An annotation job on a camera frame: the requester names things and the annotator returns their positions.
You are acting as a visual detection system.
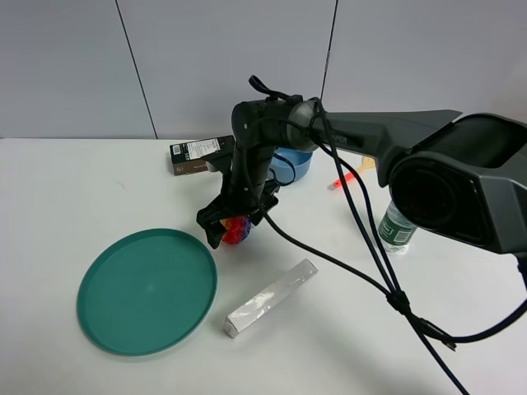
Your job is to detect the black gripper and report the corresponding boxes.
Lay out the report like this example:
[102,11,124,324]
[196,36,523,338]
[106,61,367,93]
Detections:
[197,154,279,249]

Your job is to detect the red yellow toy fruit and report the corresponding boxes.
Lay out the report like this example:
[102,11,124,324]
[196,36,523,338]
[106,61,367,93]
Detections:
[221,216,251,245]

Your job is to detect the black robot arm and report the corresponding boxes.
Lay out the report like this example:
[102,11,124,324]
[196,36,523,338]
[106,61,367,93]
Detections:
[197,97,526,255]

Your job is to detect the blue bowl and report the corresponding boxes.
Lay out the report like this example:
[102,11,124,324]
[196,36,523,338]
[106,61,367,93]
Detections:
[267,148,313,187]

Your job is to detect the dark brown cardboard box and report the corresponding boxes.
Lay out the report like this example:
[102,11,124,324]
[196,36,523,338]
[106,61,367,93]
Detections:
[170,135,235,176]

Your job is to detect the white long box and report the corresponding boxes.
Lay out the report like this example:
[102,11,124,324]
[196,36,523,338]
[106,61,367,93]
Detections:
[224,258,319,338]

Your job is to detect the teal round plate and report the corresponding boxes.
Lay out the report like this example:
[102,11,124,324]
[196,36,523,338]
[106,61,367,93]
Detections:
[76,228,218,356]

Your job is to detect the clear water bottle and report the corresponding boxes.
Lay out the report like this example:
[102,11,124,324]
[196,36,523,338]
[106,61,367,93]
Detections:
[377,201,417,254]

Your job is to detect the black cable bundle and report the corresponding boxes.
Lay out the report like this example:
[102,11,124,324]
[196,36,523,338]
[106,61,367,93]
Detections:
[230,75,527,395]

